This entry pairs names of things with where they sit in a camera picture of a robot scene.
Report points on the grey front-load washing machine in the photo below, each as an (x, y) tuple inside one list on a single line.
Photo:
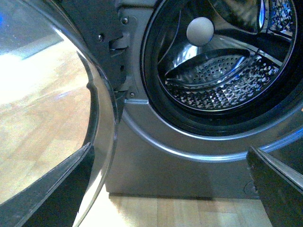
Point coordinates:
[(189, 114)]

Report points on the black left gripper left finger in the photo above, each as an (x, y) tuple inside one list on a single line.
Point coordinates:
[(54, 199)]

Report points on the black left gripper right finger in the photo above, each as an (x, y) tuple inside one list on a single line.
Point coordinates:
[(280, 188)]

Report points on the white drum centre cap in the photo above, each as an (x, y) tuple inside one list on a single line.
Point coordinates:
[(200, 31)]

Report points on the round washing machine door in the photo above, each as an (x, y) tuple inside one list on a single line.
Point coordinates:
[(54, 99)]

